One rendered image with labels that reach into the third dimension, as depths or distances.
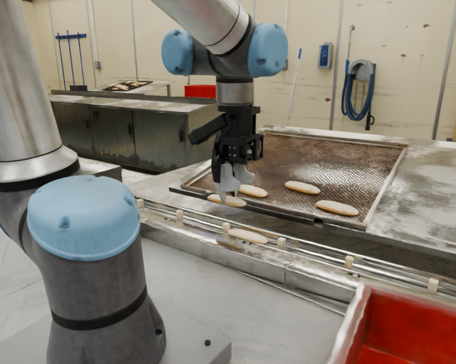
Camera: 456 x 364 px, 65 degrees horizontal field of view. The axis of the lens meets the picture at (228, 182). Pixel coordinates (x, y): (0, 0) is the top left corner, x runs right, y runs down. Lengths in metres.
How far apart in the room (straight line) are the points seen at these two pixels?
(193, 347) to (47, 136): 0.34
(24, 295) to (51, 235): 0.37
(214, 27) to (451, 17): 3.94
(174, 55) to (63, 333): 0.44
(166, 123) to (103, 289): 3.32
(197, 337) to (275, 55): 0.42
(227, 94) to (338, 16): 3.91
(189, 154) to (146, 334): 3.14
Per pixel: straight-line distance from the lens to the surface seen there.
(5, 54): 0.50
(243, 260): 0.72
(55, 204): 0.43
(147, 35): 6.17
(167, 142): 3.73
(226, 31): 0.52
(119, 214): 0.41
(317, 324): 0.63
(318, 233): 0.93
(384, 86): 4.41
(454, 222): 0.89
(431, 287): 0.71
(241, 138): 0.73
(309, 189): 0.94
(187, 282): 0.72
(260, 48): 0.53
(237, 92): 0.72
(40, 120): 0.52
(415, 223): 0.86
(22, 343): 0.62
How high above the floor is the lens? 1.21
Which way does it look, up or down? 18 degrees down
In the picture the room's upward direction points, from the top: straight up
